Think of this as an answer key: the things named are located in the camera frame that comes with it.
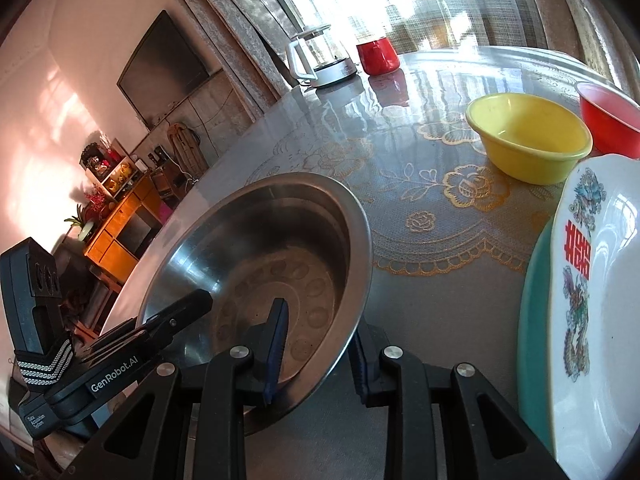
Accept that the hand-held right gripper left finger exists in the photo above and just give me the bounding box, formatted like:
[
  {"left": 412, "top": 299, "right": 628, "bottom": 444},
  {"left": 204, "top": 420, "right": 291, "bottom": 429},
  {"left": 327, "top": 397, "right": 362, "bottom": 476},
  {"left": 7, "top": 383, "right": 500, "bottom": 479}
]
[{"left": 62, "top": 297, "right": 290, "bottom": 480}]

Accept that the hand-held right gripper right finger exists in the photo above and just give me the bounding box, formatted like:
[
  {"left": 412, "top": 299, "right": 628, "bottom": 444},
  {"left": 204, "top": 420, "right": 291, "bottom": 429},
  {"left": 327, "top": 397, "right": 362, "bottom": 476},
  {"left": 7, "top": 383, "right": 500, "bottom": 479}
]
[{"left": 349, "top": 322, "right": 571, "bottom": 480}]

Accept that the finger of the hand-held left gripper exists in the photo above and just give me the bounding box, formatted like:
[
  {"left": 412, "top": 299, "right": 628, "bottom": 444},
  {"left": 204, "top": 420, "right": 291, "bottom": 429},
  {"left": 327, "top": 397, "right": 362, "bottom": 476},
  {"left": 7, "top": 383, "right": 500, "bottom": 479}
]
[{"left": 80, "top": 288, "right": 214, "bottom": 361}]

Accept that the stainless steel bowl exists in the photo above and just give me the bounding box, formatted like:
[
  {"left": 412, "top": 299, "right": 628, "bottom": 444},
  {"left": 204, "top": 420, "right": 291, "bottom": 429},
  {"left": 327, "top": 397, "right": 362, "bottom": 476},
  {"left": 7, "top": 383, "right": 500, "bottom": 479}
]
[{"left": 136, "top": 172, "right": 375, "bottom": 436}]

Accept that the teal plastic plate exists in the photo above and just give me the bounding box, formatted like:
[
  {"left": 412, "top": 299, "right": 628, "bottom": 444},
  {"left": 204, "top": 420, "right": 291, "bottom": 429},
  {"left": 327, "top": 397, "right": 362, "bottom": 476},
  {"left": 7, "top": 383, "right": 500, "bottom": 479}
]
[{"left": 517, "top": 217, "right": 563, "bottom": 453}]

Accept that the white floral oval plate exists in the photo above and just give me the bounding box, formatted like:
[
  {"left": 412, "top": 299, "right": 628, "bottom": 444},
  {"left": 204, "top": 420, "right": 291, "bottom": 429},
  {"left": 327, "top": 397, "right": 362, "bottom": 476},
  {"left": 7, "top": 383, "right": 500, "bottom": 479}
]
[{"left": 547, "top": 154, "right": 640, "bottom": 480}]

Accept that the yellow plastic bowl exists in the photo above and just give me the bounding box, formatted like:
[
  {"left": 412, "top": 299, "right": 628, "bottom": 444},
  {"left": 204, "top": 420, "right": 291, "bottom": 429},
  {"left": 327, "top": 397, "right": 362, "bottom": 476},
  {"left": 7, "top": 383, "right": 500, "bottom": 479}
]
[{"left": 465, "top": 93, "right": 594, "bottom": 185}]

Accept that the red plastic bowl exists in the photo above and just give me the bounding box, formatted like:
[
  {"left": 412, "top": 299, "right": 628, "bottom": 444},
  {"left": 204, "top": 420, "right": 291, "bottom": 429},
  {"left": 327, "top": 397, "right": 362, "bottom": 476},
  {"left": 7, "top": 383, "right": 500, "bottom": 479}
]
[{"left": 575, "top": 81, "right": 640, "bottom": 157}]

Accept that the orange wooden cabinet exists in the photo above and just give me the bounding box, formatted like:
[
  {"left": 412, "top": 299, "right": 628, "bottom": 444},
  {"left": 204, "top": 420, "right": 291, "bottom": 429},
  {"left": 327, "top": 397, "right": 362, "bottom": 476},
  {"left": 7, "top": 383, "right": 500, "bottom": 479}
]
[{"left": 82, "top": 172, "right": 163, "bottom": 286}]

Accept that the shelf with ornaments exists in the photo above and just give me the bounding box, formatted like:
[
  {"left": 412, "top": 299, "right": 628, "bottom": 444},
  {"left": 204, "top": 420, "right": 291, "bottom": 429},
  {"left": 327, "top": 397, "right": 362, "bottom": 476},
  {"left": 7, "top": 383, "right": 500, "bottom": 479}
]
[{"left": 80, "top": 132, "right": 146, "bottom": 196}]

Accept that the wooden rack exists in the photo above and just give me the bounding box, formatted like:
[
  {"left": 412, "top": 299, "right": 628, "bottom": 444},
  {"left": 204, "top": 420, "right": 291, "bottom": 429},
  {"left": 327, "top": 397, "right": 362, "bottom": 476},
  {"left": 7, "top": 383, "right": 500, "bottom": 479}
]
[{"left": 167, "top": 122, "right": 208, "bottom": 181}]

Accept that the glass electric kettle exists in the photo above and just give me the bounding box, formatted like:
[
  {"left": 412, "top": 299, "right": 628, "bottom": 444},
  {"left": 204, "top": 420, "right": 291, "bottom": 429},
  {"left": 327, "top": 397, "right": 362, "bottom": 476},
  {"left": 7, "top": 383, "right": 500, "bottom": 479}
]
[{"left": 286, "top": 24, "right": 359, "bottom": 88}]

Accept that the beige curtain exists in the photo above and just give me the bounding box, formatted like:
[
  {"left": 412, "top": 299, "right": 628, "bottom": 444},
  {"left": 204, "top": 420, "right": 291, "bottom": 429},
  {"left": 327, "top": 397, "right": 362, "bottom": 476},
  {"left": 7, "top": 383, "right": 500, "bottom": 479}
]
[
  {"left": 150, "top": 0, "right": 301, "bottom": 126},
  {"left": 475, "top": 0, "right": 640, "bottom": 86}
]

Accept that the red mug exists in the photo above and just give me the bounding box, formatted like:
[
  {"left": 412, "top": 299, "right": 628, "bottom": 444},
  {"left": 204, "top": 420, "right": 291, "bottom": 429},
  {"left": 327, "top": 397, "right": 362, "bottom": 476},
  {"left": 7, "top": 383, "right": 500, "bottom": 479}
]
[{"left": 356, "top": 37, "right": 401, "bottom": 76}]

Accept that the wall-mounted television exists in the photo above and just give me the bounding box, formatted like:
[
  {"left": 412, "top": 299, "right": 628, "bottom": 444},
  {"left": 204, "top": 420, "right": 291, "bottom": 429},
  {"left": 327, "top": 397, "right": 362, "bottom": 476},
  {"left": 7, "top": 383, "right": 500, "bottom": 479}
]
[{"left": 117, "top": 9, "right": 211, "bottom": 128}]

